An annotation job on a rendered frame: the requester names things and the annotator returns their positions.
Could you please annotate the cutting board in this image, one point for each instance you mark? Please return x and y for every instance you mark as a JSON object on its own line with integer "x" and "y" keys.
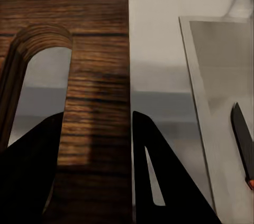
{"x": 93, "y": 179}

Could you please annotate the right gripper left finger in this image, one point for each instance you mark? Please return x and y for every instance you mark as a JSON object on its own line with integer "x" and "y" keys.
{"x": 27, "y": 172}

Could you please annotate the drop in sink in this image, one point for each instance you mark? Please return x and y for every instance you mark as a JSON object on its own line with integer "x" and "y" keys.
{"x": 220, "y": 59}

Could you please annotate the parer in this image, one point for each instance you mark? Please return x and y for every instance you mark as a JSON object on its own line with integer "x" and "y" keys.
{"x": 246, "y": 142}

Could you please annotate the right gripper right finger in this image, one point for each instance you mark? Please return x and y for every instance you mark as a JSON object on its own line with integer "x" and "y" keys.
{"x": 184, "y": 202}

